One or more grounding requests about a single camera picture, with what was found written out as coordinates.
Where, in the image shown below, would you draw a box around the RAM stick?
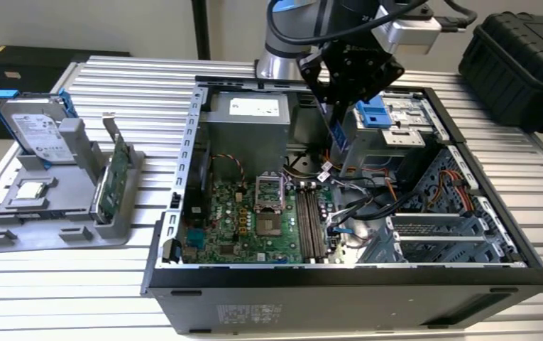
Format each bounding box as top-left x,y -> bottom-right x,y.
0,209 -> 89,220
328,106 -> 352,152

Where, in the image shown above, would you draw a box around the black RAM slot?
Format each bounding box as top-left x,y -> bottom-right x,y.
305,181 -> 323,264
299,181 -> 316,264
311,181 -> 328,264
293,181 -> 311,264

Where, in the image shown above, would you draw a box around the blue plastic drive latch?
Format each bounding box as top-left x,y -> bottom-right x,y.
353,99 -> 391,129

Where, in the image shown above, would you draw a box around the metal drive bay cage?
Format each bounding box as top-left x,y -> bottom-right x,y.
332,90 -> 443,178

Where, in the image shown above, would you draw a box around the grey power supply unit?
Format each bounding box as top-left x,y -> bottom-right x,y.
197,91 -> 293,178

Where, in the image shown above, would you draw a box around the black vertical pole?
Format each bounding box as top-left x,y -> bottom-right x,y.
189,0 -> 211,60

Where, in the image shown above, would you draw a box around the black hard carrying case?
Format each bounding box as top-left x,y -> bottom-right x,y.
457,12 -> 543,134

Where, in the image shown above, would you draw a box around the metal socket cover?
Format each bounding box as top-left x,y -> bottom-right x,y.
253,170 -> 285,210

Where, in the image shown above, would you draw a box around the grey metal disk bay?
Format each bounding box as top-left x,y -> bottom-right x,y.
360,212 -> 507,266

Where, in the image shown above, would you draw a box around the CPU socket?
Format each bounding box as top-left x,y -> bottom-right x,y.
255,209 -> 284,238

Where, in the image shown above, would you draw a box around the black case fan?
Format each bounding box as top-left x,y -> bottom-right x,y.
182,141 -> 213,228

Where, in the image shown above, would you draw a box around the green motherboard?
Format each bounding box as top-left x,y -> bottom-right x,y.
174,179 -> 348,264

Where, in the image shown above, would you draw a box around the green graphics card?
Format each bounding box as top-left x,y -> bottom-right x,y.
89,112 -> 134,225

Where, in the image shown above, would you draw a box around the grey parts rack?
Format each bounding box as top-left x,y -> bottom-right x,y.
0,92 -> 148,254

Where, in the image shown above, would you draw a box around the black cabinet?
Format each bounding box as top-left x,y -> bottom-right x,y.
0,45 -> 132,97

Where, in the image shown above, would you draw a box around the black PC case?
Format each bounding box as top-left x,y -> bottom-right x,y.
138,75 -> 543,335

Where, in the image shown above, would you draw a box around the hard disk in blue carrier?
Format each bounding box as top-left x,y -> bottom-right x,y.
0,87 -> 81,168

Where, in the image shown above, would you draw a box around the silver CPU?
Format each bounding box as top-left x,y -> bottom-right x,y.
17,180 -> 48,198

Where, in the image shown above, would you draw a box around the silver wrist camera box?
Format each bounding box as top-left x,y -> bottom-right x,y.
369,5 -> 443,56

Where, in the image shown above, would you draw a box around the wire bundle with white tags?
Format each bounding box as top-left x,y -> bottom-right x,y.
283,161 -> 333,186

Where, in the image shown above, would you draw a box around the twisted orange black fan wire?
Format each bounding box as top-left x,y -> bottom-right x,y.
208,153 -> 248,195

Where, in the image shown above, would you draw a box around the black data cables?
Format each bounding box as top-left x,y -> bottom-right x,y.
341,191 -> 424,221

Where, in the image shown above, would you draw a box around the orange yellow power wire bundle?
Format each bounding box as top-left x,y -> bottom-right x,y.
433,169 -> 479,217

